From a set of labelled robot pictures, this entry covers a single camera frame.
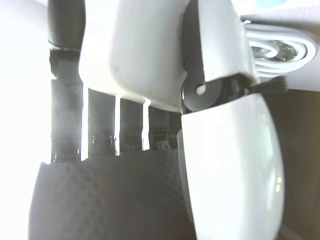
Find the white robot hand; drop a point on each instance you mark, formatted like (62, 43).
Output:
(112, 195)

